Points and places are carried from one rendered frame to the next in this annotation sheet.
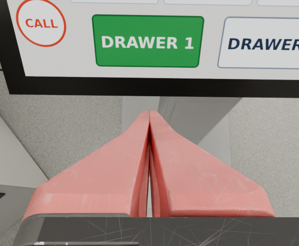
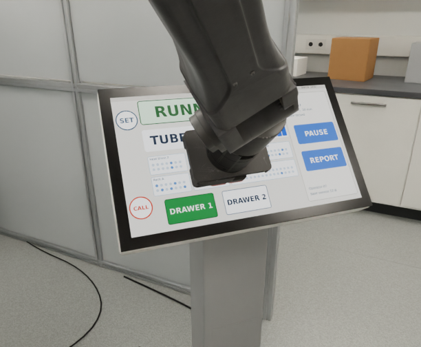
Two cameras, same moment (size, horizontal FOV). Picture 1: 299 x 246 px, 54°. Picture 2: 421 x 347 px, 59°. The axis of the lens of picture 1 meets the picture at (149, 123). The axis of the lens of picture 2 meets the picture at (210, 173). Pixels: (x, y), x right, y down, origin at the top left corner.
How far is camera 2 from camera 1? 0.48 m
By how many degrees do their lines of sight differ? 53
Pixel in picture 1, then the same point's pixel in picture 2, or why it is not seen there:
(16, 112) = not seen: outside the picture
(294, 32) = (252, 193)
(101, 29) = (168, 205)
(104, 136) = not seen: outside the picture
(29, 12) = (135, 203)
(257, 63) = (243, 209)
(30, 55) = (135, 225)
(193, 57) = (214, 211)
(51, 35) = (145, 213)
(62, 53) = (151, 221)
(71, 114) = not seen: outside the picture
